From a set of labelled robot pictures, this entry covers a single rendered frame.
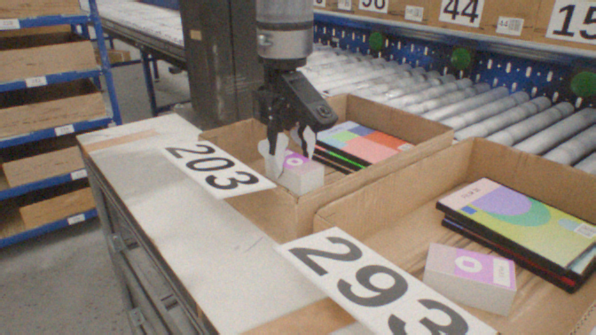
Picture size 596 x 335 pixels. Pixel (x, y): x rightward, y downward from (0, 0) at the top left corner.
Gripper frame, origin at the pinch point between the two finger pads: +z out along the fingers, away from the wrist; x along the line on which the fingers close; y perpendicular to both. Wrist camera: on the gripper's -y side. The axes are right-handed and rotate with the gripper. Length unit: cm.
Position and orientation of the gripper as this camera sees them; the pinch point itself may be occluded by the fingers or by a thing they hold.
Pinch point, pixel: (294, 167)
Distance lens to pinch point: 74.5
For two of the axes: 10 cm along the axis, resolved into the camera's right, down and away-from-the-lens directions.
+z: 0.0, 8.8, 4.8
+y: -6.7, -3.5, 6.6
